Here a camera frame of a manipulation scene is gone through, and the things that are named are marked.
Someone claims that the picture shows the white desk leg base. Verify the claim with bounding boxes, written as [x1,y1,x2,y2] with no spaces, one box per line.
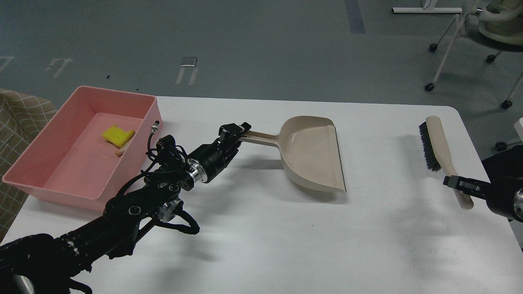
[391,0,463,14]

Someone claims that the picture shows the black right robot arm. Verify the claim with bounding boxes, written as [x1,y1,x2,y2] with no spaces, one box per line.
[443,145,523,223]

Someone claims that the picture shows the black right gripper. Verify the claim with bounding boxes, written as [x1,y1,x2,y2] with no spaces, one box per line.
[443,176,523,222]

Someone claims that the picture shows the pink plastic bin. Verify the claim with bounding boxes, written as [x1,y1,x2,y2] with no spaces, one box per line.
[2,86,162,212]

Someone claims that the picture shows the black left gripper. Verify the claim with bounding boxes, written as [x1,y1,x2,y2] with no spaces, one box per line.
[188,122,252,183]

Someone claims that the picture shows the grey floor plate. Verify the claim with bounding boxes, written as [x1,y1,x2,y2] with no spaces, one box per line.
[180,56,198,67]

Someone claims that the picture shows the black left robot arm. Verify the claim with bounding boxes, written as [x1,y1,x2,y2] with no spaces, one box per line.
[1,122,251,294]

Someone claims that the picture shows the beige plastic dustpan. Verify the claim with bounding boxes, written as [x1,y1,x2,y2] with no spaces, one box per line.
[240,116,347,193]

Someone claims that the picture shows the yellow green sponge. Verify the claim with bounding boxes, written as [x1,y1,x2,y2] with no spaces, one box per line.
[102,125,136,148]

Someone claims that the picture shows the beige hand brush black bristles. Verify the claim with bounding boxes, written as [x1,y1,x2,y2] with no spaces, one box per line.
[418,116,474,210]

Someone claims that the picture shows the beige checkered cloth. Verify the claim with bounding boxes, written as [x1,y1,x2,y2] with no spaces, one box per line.
[0,89,57,239]

